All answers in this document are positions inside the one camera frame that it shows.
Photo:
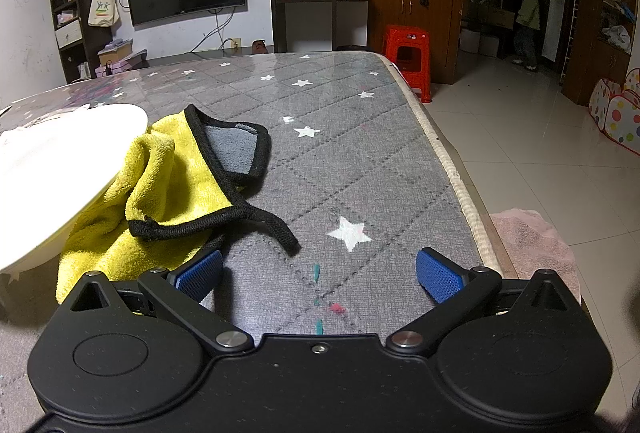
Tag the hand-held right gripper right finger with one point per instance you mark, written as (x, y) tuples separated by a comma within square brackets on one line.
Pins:
[(440, 275)]

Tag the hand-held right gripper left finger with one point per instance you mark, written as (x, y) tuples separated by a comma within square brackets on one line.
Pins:
[(202, 274)]

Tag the yellow cloth with black trim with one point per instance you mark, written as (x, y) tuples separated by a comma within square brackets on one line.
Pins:
[(165, 183)]

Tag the white plate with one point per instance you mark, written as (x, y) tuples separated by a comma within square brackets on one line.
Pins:
[(55, 163)]

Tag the pink floor mat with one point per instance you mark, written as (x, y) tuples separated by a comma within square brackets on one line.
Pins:
[(540, 243)]

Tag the red plastic stool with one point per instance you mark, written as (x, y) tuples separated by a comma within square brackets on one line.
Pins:
[(407, 53)]

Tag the small brown object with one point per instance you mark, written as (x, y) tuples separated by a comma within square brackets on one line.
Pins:
[(258, 48)]

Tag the stack of boxes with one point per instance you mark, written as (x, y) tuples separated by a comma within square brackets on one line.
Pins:
[(120, 55)]

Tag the polka dot play tent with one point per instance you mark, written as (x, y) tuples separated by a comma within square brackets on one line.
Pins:
[(617, 110)]

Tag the white metal rack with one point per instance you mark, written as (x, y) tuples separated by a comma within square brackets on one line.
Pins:
[(570, 38)]

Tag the wooden storage shelf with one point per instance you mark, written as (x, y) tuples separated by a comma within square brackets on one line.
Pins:
[(607, 13)]

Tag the wall power outlet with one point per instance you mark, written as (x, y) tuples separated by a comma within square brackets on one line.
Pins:
[(235, 44)]

